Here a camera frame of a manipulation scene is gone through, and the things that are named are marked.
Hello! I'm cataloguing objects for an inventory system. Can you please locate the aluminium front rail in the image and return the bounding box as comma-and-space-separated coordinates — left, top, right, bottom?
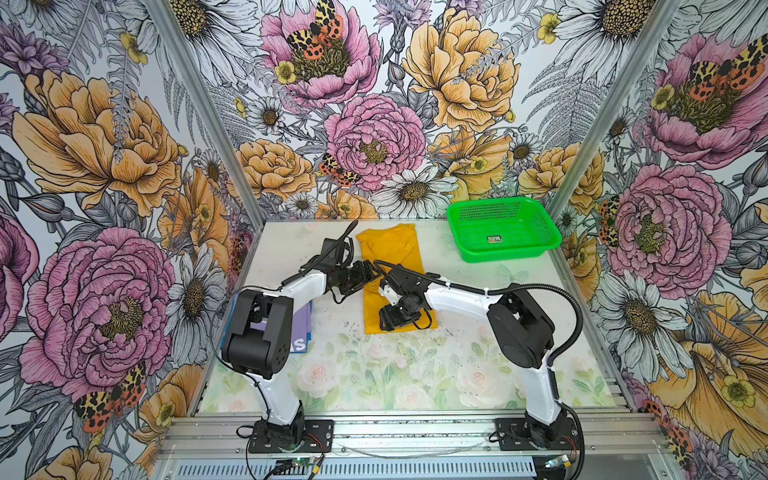
152, 408, 684, 479

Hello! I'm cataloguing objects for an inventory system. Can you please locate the left aluminium corner post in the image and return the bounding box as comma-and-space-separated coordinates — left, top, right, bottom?
147, 1, 265, 232

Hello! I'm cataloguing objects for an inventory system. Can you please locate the left black corrugated cable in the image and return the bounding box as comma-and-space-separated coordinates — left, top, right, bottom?
281, 219, 361, 286

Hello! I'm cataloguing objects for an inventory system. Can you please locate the aluminium corner post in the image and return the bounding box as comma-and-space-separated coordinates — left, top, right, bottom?
547, 1, 680, 219
147, 1, 265, 232

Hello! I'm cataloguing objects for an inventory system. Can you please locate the right aluminium corner post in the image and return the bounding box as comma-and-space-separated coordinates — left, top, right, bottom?
547, 1, 680, 219

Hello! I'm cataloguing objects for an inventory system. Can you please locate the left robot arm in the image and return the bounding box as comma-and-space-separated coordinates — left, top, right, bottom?
220, 220, 377, 451

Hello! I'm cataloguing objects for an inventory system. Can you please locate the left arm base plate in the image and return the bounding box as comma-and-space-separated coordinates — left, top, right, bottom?
246, 419, 335, 454

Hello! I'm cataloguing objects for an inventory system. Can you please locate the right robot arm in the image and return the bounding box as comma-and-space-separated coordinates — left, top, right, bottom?
374, 261, 570, 449

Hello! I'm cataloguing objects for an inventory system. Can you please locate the yellow t shirt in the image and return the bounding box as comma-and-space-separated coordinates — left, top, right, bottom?
356, 223, 438, 336

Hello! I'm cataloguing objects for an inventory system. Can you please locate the folded purple t shirt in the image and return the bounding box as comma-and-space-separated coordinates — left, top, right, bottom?
228, 296, 312, 354

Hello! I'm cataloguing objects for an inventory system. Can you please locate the green plastic basket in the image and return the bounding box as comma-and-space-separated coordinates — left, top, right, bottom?
446, 197, 562, 263

